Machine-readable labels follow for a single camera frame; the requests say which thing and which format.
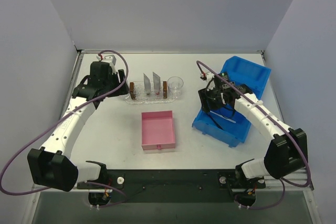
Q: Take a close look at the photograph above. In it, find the brown wooden holder block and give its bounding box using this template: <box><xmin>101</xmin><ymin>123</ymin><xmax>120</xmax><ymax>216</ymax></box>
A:
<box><xmin>129</xmin><ymin>82</ymin><xmax>136</xmax><ymax>100</ymax></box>
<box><xmin>162</xmin><ymin>81</ymin><xmax>168</xmax><ymax>99</ymax></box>

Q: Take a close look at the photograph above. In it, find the black-capped toothpaste tube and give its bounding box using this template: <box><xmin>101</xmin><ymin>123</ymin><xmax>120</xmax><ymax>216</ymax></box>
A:
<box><xmin>143</xmin><ymin>73</ymin><xmax>151</xmax><ymax>95</ymax></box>

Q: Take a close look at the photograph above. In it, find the red-capped toothpaste tube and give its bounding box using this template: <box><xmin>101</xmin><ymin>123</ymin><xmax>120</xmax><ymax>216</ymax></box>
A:
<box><xmin>153</xmin><ymin>72</ymin><xmax>161</xmax><ymax>95</ymax></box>

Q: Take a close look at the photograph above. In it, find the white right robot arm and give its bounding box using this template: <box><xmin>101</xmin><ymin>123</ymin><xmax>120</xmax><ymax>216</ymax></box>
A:
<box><xmin>198</xmin><ymin>72</ymin><xmax>308</xmax><ymax>180</ymax></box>

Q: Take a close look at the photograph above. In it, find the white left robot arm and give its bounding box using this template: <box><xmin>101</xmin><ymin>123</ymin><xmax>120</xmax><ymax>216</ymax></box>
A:
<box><xmin>27</xmin><ymin>55</ymin><xmax>128</xmax><ymax>191</ymax></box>

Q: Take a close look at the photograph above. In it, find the black toothbrush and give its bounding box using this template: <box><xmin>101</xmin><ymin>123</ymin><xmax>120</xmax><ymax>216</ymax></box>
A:
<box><xmin>207</xmin><ymin>112</ymin><xmax>224</xmax><ymax>131</ymax></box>

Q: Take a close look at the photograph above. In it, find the white toothbrush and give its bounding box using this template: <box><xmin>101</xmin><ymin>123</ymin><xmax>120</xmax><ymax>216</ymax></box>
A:
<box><xmin>210</xmin><ymin>111</ymin><xmax>236</xmax><ymax>123</ymax></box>

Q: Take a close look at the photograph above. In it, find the clear textured glass tray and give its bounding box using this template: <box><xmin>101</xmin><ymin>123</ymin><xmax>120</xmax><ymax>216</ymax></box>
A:
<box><xmin>124</xmin><ymin>81</ymin><xmax>177</xmax><ymax>105</ymax></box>

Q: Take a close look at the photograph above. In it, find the blue plastic bin organizer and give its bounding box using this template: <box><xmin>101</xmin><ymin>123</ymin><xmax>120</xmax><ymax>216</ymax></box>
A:
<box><xmin>192</xmin><ymin>56</ymin><xmax>271</xmax><ymax>147</ymax></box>

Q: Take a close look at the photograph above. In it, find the pink plastic drawer box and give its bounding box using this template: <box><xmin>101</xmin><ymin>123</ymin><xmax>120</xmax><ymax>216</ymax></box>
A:
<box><xmin>141</xmin><ymin>111</ymin><xmax>176</xmax><ymax>151</ymax></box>

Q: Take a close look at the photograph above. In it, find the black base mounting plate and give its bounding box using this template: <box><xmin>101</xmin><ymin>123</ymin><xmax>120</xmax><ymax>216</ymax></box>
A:
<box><xmin>77</xmin><ymin>169</ymin><xmax>266</xmax><ymax>203</ymax></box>

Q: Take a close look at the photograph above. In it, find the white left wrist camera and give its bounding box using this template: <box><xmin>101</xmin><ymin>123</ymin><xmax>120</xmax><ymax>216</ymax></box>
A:
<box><xmin>97</xmin><ymin>54</ymin><xmax>117</xmax><ymax>74</ymax></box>

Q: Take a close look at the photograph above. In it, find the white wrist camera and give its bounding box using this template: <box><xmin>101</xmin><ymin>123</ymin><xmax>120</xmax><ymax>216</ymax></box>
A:
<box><xmin>200</xmin><ymin>72</ymin><xmax>215</xmax><ymax>83</ymax></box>
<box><xmin>97</xmin><ymin>54</ymin><xmax>117</xmax><ymax>74</ymax></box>

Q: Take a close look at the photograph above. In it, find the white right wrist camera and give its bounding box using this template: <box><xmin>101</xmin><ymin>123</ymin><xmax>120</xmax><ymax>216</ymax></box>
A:
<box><xmin>200</xmin><ymin>72</ymin><xmax>215</xmax><ymax>83</ymax></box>

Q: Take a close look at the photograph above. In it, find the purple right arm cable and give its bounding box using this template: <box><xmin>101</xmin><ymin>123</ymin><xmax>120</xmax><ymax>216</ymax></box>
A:
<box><xmin>196</xmin><ymin>60</ymin><xmax>313</xmax><ymax>210</ymax></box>

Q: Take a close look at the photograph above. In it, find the aluminium frame rail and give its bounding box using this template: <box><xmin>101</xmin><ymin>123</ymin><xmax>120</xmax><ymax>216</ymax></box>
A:
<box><xmin>31</xmin><ymin>167</ymin><xmax>314</xmax><ymax>193</ymax></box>

